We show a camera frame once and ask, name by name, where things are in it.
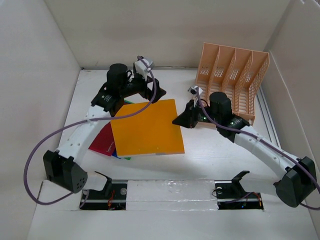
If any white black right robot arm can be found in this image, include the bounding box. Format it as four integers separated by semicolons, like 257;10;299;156
172;86;320;208

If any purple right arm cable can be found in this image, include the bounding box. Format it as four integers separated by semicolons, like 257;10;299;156
196;87;320;210

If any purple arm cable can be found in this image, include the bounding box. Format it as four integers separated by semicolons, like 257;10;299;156
23;55;158;206
196;87;320;210

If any peach plastic file organizer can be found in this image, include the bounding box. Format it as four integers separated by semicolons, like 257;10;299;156
195;43;270;125

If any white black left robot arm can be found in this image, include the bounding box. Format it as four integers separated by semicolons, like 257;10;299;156
43;58;166;199

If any orange folder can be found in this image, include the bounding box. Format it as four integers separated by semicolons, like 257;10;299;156
110;99;185;157

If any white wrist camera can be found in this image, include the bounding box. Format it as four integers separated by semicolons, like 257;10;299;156
188;85;203;96
133;56;154;78

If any green folder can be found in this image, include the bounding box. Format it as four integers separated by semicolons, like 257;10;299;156
122;99;136;161

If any red folder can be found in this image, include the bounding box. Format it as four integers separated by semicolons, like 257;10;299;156
88;122;116;157

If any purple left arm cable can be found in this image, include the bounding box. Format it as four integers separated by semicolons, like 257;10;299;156
23;55;158;206

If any blue folder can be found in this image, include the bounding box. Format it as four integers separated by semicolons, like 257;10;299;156
112;149;120;159

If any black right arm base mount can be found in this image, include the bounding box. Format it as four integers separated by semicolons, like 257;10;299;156
211;170;264;210

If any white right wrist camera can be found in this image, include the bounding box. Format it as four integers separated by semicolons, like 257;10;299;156
188;85;203;96

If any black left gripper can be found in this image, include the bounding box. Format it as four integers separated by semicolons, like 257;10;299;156
120;70;166;103

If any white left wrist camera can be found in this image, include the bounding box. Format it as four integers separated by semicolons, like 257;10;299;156
133;56;154;78

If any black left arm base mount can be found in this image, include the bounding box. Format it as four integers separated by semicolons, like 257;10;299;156
79;171;128;211

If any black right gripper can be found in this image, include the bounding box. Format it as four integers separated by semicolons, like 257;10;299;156
172;99;221;128

